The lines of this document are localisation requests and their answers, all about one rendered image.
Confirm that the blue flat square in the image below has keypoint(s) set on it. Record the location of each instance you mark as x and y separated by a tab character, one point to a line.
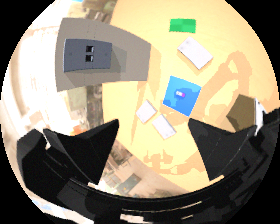
173	100

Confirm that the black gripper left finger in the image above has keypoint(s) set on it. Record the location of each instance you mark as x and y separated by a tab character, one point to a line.
87	150

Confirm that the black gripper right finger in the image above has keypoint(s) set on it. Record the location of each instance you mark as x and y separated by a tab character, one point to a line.
216	146

